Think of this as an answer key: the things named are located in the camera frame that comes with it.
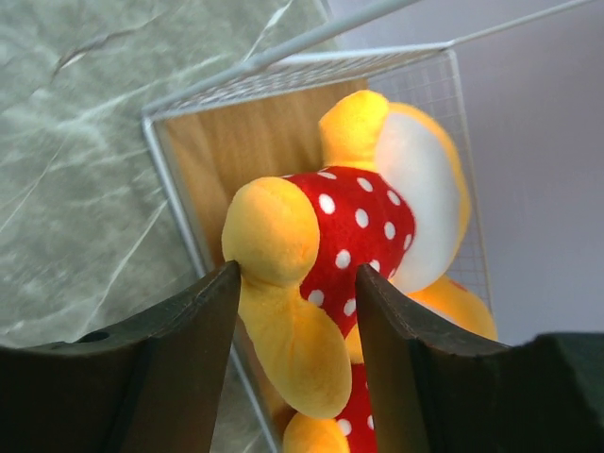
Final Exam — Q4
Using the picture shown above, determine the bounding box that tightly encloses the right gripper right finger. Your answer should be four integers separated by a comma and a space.
356, 265, 603, 452

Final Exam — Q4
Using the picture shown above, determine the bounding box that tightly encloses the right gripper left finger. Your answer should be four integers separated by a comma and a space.
1, 262, 240, 452

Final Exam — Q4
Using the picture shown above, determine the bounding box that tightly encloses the yellow plush polka dress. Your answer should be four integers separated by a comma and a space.
281, 276, 497, 452

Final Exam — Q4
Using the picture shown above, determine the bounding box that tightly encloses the yellow plush red dress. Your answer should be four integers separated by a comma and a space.
222, 90, 471, 418

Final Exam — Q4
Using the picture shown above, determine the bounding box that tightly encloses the white wire wooden shelf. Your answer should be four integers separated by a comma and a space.
141, 0, 604, 453

